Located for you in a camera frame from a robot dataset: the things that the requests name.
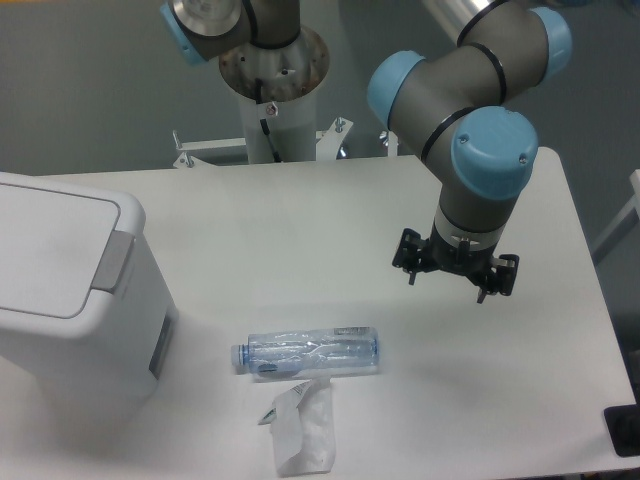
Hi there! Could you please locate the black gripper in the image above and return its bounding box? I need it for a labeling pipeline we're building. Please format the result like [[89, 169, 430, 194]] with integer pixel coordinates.
[[392, 228, 519, 304]]

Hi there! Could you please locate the white trash can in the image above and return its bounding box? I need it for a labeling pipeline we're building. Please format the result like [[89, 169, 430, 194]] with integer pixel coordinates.
[[1, 173, 177, 410]]

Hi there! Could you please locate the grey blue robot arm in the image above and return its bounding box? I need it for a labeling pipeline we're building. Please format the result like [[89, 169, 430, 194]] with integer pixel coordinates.
[[160, 1, 573, 297]]

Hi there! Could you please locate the clear plastic water bottle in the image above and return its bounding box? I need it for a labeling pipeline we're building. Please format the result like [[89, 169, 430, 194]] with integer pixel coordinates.
[[230, 326, 379, 381]]

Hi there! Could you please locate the crumpled white plastic bag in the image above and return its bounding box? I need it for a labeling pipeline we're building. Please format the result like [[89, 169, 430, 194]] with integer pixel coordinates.
[[258, 377, 336, 478]]

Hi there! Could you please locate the black clamp at table edge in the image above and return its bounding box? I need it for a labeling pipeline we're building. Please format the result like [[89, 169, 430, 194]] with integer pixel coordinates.
[[604, 404, 639, 458]]

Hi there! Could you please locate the white metal support frame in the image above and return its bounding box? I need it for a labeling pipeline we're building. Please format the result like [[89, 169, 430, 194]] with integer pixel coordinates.
[[172, 116, 399, 169]]

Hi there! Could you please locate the white frame leg right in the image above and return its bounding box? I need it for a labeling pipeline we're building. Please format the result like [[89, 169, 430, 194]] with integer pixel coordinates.
[[591, 169, 639, 265]]

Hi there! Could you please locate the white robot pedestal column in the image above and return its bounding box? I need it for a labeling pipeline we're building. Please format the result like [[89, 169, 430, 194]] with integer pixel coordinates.
[[219, 26, 330, 140]]

